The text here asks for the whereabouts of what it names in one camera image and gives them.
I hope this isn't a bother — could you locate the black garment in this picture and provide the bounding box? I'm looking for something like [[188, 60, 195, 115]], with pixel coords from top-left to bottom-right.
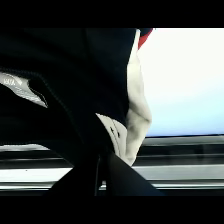
[[0, 28, 155, 168]]

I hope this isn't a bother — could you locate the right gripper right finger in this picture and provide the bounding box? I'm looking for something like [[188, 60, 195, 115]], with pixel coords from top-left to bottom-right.
[[100, 151, 165, 197]]

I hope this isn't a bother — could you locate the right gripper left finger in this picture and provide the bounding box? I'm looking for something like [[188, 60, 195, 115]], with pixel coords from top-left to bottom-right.
[[49, 154, 101, 197]]

